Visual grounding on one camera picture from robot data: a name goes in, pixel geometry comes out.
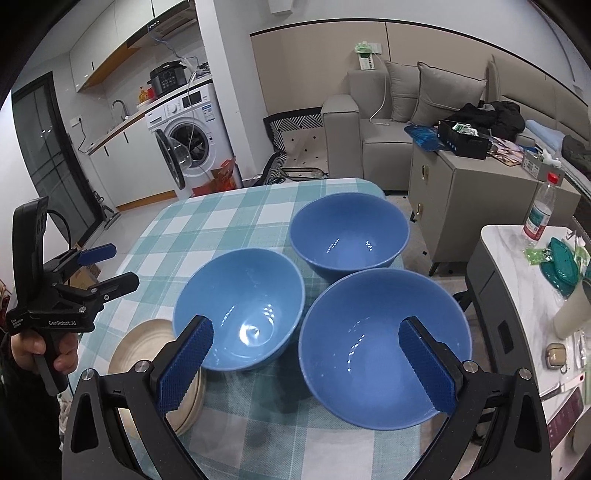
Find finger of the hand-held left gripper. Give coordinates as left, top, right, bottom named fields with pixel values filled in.
left=48, top=271, right=140, bottom=319
left=44, top=244, right=117, bottom=283

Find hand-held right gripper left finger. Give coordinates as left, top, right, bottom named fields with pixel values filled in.
left=60, top=315, right=215, bottom=480

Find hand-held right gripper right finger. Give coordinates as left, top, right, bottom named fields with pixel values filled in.
left=398, top=316, right=552, bottom=480

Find cream plate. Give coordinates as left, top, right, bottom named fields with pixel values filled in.
left=110, top=318, right=204, bottom=437
left=171, top=369, right=207, bottom=437

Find blue bowl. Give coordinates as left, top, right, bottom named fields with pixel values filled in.
left=290, top=193, right=411, bottom=283
left=173, top=248, right=305, bottom=372
left=298, top=270, right=472, bottom=432

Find person's left forearm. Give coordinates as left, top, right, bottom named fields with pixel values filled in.
left=0, top=332, right=65, bottom=480

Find person's left hand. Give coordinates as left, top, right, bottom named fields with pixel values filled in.
left=11, top=331, right=80, bottom=376

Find floor mop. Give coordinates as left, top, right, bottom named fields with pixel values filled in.
left=95, top=191, right=122, bottom=230

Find white kitchen counter cabinet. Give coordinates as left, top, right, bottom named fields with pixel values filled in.
left=88, top=108, right=178, bottom=210

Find dark glass door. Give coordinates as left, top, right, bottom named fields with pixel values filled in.
left=10, top=71, right=103, bottom=241

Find teal white checked tablecloth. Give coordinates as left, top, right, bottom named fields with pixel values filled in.
left=78, top=178, right=462, bottom=480

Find white marble side table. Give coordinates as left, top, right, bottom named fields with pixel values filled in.
left=466, top=224, right=591, bottom=480

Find red cardboard box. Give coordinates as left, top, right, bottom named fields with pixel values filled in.
left=191, top=157, right=243, bottom=197

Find white appliance with maroon panel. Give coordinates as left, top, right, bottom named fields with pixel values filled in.
left=545, top=385, right=591, bottom=480

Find beige cup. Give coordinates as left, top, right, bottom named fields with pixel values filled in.
left=553, top=279, right=591, bottom=340

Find grey bedside cabinet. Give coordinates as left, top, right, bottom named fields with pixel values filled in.
left=407, top=143, right=581, bottom=278

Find white washing machine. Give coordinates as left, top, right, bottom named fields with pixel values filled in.
left=145, top=82, right=236, bottom=200

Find clear water bottle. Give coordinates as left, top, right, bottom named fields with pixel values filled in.
left=522, top=172, right=560, bottom=241

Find black pressure cooker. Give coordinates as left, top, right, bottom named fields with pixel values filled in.
left=148, top=61, right=188, bottom=99

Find black box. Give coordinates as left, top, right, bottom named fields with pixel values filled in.
left=436, top=119, right=492, bottom=160

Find colourful magazine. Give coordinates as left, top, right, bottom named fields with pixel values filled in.
left=490, top=138, right=527, bottom=167

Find tissue box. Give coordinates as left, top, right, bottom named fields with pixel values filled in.
left=522, top=148, right=564, bottom=185

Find blue plastic bag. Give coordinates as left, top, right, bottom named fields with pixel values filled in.
left=405, top=124, right=444, bottom=152

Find range hood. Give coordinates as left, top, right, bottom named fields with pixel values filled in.
left=147, top=7, right=197, bottom=38

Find grey sofa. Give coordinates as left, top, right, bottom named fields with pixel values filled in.
left=322, top=53, right=591, bottom=192

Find black jacket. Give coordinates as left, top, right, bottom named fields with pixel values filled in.
left=450, top=100, right=527, bottom=141

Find light blue towel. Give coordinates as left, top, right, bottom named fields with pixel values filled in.
left=525, top=119, right=565, bottom=153

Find dark grey clothing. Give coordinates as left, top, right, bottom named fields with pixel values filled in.
left=562, top=135, right=591, bottom=176

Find large grey cushion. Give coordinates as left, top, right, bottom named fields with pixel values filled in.
left=410, top=61, right=488, bottom=127

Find small grey cushion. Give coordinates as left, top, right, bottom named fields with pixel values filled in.
left=384, top=60, right=423, bottom=123

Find white wall cabinets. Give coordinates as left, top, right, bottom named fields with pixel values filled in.
left=69, top=0, right=199, bottom=93

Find white charging cable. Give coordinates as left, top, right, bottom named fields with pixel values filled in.
left=369, top=69, right=393, bottom=123

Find white wall socket panel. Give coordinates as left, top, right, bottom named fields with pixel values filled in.
left=353, top=41, right=384, bottom=71

